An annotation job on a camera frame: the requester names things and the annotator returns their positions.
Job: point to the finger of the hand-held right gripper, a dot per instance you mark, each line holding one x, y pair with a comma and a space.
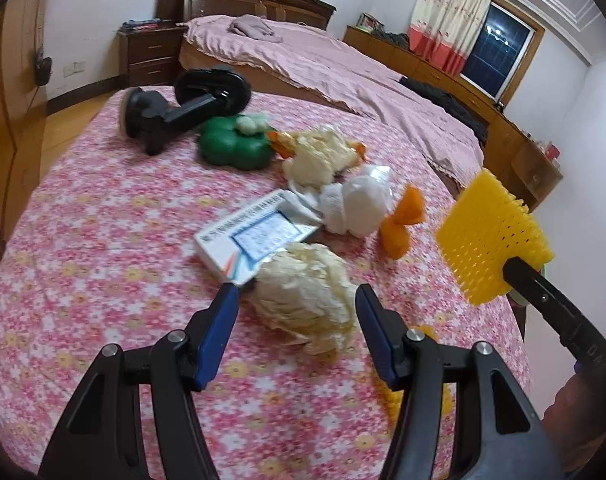
535, 287

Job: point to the bed with pink bedspread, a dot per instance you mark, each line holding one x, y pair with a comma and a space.
333, 65

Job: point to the yellow spiked mat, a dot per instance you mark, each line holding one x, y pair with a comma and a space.
483, 230

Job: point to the black suction phone mount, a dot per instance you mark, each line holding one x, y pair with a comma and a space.
183, 112

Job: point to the crumpled white tissue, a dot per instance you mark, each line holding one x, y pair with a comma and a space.
333, 205

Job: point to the pink floral tablecloth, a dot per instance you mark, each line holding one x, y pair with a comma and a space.
108, 240

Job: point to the red cup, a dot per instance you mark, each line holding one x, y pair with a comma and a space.
553, 151

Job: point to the white and blue medicine box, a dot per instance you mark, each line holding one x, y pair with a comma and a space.
253, 240

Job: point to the white plastic wrapper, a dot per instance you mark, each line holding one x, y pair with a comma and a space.
368, 195

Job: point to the small dark clutter pile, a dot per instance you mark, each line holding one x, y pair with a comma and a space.
143, 25

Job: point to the black wall-hung device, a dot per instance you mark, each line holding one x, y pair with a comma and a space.
44, 69

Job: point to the orange candy wrapper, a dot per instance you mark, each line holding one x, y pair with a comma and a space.
400, 230

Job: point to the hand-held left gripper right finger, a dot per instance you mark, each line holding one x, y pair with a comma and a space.
378, 340

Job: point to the dark clothes pile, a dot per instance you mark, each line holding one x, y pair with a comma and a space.
448, 102

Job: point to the wood-framed window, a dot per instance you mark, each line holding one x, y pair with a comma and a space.
498, 47

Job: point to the wooden wardrobe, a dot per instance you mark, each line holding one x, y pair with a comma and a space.
18, 110

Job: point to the white wall outlet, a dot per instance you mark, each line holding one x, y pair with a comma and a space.
74, 68

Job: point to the person's right forearm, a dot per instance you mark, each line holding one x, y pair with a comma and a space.
568, 420

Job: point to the grey clothes heap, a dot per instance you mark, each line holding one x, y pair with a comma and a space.
395, 39

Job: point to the dark wooden nightstand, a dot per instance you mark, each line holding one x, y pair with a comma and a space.
148, 55

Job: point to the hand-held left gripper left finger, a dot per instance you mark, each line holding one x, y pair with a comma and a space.
218, 335

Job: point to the colourful picture box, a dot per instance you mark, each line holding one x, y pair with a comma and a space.
370, 21

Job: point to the cream and red curtain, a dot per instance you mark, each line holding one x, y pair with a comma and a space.
448, 15

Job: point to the large cream paper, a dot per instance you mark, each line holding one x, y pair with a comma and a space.
303, 295

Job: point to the small crumpled cream paper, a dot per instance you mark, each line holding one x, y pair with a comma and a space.
318, 155

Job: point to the folded mauve cloth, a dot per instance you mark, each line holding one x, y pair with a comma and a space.
255, 29

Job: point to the long wooden cabinet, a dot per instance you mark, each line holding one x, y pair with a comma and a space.
503, 135

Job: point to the green clover-shaped toy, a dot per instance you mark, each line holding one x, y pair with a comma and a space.
228, 145

